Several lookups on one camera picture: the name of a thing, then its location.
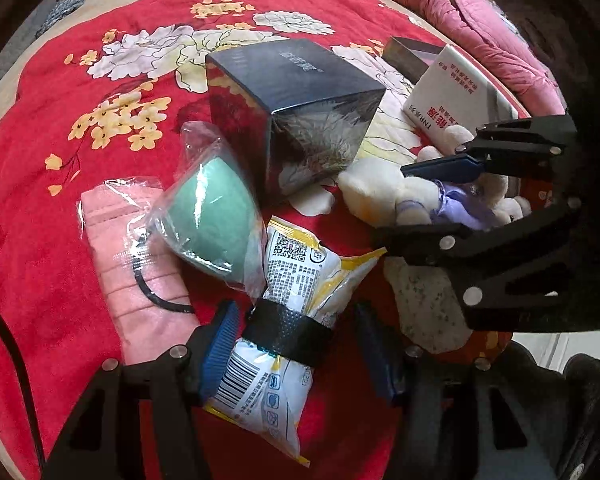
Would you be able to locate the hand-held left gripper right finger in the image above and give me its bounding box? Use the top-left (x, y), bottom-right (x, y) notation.
top-left (352, 301), bottom-right (551, 480)

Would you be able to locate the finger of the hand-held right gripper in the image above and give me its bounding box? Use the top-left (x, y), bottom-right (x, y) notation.
top-left (372, 197), bottom-right (583, 333)
top-left (400, 114), bottom-right (578, 183)

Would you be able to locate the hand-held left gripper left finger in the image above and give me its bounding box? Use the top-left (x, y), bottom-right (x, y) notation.
top-left (40, 299), bottom-right (241, 480)

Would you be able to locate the cream plush bear purple dress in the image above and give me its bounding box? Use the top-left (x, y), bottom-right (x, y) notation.
top-left (337, 155), bottom-right (511, 231)

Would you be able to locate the yellow white snack packet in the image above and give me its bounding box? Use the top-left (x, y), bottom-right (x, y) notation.
top-left (202, 215), bottom-right (388, 466)

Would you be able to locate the grey box tray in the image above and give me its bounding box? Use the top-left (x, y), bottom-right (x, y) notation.
top-left (384, 36), bottom-right (446, 83)

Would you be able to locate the green sponge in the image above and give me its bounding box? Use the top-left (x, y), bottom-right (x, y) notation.
top-left (145, 121), bottom-right (268, 306)

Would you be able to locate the white speckled cloth pad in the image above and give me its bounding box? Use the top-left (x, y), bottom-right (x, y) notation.
top-left (382, 257), bottom-right (481, 356)

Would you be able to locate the black elastic band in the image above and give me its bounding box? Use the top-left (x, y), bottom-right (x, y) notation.
top-left (242, 300), bottom-right (331, 366)

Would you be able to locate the red tissue pack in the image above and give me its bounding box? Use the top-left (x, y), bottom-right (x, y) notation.
top-left (402, 44), bottom-right (531, 146)

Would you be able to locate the pink mask packet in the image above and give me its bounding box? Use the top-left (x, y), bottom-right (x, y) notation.
top-left (75, 176), bottom-right (201, 366)

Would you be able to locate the pink quilt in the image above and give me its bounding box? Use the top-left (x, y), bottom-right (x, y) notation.
top-left (310, 0), bottom-right (566, 116)

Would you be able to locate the black glossy box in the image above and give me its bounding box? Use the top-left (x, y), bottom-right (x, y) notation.
top-left (205, 39), bottom-right (387, 206)

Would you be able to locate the red floral blanket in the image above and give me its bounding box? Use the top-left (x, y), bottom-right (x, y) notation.
top-left (0, 0), bottom-right (566, 480)

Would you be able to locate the blue knitted cloth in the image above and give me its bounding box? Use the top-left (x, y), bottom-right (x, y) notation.
top-left (35, 0), bottom-right (88, 38)

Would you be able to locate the black hair tie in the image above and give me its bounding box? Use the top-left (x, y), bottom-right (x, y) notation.
top-left (130, 255), bottom-right (196, 313)

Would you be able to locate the black cable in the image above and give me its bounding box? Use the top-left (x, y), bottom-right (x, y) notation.
top-left (0, 290), bottom-right (48, 466)

